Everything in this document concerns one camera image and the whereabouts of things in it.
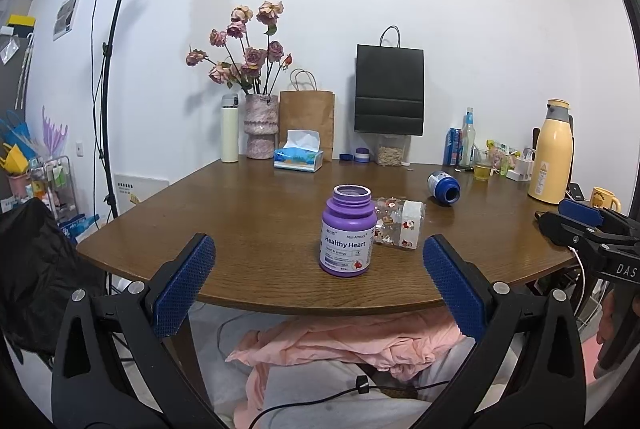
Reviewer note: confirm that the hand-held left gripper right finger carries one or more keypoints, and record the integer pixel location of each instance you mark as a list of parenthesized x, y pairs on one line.
[(455, 289)]

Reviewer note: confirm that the blue gift bag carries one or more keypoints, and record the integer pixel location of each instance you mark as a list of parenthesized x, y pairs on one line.
[(15, 149)]

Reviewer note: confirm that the blue lid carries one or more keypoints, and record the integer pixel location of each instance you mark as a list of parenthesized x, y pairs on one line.
[(346, 156)]

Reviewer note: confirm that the pink stone vase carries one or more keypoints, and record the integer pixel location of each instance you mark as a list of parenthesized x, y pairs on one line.
[(261, 124)]

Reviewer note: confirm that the clear printed cup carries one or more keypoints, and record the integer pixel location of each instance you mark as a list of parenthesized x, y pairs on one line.
[(400, 223)]

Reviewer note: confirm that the black phone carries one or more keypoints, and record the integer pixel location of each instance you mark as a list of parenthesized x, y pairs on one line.
[(576, 191)]

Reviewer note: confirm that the blue plastic packet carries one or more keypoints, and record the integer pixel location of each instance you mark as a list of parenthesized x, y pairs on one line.
[(80, 226)]

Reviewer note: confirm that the clear plastic bottle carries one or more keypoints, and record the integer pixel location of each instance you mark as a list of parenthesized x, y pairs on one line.
[(468, 139)]

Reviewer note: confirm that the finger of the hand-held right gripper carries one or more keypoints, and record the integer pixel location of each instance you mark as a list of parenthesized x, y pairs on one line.
[(582, 209), (565, 229)]

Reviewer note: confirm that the metal trolley rack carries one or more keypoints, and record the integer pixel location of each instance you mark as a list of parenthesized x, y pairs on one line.
[(52, 191)]

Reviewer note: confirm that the dried rose bouquet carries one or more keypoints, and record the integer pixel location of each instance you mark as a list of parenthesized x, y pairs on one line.
[(250, 59)]

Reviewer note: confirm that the wall socket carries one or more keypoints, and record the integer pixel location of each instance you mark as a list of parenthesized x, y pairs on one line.
[(79, 149)]

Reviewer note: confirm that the white charger box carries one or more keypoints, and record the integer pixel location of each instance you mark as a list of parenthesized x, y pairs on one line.
[(521, 168)]

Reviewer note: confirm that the clear jar of oats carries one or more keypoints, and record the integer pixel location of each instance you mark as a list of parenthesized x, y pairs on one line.
[(390, 153)]

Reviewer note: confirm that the yellow thermos jug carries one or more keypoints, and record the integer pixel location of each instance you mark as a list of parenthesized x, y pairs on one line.
[(550, 154)]

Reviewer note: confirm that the black paper bag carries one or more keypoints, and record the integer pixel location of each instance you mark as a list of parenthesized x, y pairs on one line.
[(390, 84)]

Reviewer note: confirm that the glass of yellow liquid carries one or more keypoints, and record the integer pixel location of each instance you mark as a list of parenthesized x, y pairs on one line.
[(482, 170)]

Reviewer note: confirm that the brown paper bag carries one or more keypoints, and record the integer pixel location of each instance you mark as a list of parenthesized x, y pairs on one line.
[(307, 114)]

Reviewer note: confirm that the wall picture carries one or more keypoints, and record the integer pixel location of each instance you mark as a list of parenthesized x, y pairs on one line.
[(66, 15)]

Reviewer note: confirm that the cream thermos bottle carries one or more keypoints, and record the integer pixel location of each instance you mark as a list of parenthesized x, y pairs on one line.
[(230, 134)]

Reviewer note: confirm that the yellow mug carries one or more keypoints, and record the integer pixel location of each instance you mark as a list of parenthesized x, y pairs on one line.
[(602, 199)]

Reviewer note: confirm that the black cloth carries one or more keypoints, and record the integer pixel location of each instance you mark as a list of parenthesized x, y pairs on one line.
[(40, 269)]

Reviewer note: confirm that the small white blue jar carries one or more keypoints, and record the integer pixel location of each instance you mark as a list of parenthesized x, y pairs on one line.
[(362, 155)]

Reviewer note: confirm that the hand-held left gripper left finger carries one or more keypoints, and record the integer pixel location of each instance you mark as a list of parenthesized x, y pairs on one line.
[(185, 284)]

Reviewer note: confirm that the snack packet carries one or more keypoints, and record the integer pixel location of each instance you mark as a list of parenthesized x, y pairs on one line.
[(502, 151)]

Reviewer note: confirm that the yellow black box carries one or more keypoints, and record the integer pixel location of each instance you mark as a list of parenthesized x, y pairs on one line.
[(21, 20)]

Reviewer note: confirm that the purple supplement bottle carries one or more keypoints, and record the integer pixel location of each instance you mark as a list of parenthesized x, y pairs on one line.
[(347, 236)]

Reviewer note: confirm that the blue drink can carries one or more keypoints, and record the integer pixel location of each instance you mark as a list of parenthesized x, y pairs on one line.
[(451, 149)]

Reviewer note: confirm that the pink cloth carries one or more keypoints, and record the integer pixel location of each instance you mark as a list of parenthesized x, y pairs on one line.
[(320, 339)]

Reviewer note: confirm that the blue tissue box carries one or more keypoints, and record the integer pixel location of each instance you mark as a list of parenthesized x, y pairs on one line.
[(297, 159)]

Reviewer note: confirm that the purple hanger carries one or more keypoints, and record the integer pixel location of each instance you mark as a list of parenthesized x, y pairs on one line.
[(54, 134)]

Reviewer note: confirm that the person's right hand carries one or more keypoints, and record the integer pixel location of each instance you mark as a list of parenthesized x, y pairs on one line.
[(604, 324)]

